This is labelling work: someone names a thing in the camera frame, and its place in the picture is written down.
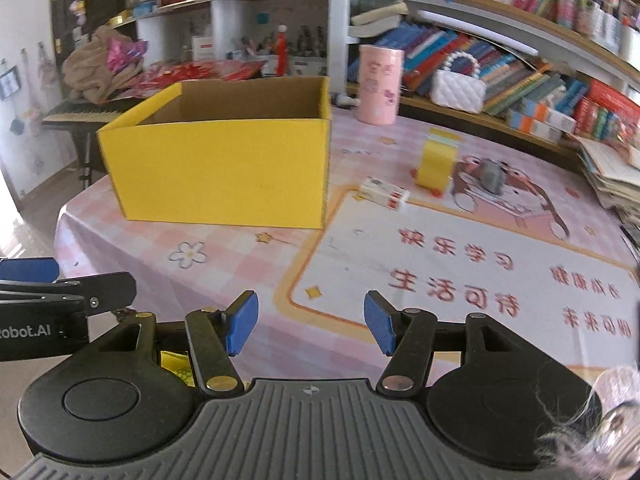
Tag white red small box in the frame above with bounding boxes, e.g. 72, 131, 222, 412
192, 35, 216, 61

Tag red bottle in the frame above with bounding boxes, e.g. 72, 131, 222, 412
274, 24, 291, 76

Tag small white orange box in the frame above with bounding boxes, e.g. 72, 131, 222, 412
359, 177, 411, 211

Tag small grey gadget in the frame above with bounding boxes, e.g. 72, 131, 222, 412
474, 157, 507, 193

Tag white desk pen organizer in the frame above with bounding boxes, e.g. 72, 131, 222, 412
240, 25, 328, 78

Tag black keyboard stand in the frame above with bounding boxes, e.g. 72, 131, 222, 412
75, 127, 97, 190

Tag yellow tape roll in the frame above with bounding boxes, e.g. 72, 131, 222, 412
417, 128, 461, 192

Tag yellow patterned packet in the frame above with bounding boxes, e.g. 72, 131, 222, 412
159, 351, 196, 387

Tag red paper decorations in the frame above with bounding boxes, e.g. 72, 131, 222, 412
130, 60, 268, 96

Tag long row of books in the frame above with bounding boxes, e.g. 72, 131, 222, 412
350, 20, 640, 146

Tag pink foil wrapper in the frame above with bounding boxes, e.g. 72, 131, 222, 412
105, 40, 148, 76

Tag pale fluffy trim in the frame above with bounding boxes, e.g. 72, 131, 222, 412
535, 365, 640, 466

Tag yellow cardboard box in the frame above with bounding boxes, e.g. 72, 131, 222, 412
96, 76, 333, 231

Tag brown crumpled cloth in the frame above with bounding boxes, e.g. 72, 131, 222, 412
62, 25, 146, 103

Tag white orange carton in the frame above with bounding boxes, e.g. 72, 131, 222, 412
506, 112, 566, 143
520, 100, 578, 133

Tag pink cylindrical canister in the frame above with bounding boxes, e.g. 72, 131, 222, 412
356, 44, 405, 125

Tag white shelf unit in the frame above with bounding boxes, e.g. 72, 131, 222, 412
120, 0, 640, 156

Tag black piano keyboard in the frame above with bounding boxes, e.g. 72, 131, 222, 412
41, 100, 146, 128

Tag pink checked tablecloth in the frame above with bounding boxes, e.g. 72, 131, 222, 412
54, 105, 640, 396

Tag stack of papers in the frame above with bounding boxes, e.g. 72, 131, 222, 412
575, 135, 640, 211

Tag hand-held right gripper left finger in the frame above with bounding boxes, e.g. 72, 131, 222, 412
92, 290, 259, 395

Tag thick red book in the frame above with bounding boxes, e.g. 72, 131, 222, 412
575, 80, 640, 141

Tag cream lying books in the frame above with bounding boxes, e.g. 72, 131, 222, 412
350, 2, 408, 38

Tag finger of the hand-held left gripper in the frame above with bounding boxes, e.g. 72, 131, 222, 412
0, 257, 137, 317

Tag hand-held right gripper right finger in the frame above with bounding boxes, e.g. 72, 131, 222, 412
364, 290, 543, 396

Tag white quilted pearl handbag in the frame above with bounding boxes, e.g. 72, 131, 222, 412
431, 51, 487, 115

